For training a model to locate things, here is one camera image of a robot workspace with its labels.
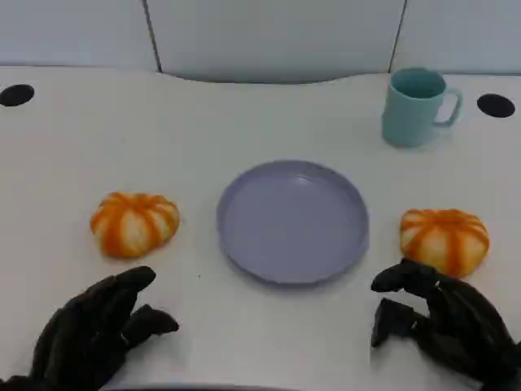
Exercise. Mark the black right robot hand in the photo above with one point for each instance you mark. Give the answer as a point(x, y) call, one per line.
point(464, 326)

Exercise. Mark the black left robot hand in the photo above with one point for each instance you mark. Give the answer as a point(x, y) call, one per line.
point(81, 326)

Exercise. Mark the orange white toy bread roll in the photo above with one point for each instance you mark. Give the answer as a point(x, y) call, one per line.
point(134, 224)
point(445, 238)

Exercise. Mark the lilac plate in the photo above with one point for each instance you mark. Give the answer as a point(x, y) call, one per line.
point(293, 224)

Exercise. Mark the pale green mug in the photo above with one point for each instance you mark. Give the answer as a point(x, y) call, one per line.
point(407, 118)

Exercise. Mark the grey partition panel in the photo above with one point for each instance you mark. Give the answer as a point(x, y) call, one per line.
point(464, 32)
point(272, 36)
point(69, 32)

